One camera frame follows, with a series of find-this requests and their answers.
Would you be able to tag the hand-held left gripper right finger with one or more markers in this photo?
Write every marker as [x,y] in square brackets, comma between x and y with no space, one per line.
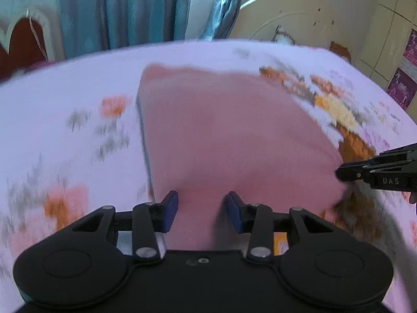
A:
[234,213]

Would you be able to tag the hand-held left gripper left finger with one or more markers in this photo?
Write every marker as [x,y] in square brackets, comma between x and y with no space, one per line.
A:
[171,210]

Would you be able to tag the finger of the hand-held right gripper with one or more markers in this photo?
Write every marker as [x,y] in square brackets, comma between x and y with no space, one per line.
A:
[358,170]
[400,153]

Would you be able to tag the pink shirt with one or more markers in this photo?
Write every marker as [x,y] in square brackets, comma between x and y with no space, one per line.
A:
[228,130]

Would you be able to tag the cream wooden headboard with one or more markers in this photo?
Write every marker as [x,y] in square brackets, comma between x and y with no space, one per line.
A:
[309,16]

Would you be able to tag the floral bed sheet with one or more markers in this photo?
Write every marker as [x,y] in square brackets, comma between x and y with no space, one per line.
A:
[65,88]

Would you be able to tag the grey blue tied curtain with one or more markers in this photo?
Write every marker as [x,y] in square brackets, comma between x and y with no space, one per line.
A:
[228,6]

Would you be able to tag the teal curtain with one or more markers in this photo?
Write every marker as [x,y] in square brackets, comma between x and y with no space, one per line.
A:
[130,6]

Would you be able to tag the pink wall poster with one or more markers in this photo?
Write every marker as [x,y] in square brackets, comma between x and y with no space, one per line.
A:
[402,88]
[411,50]

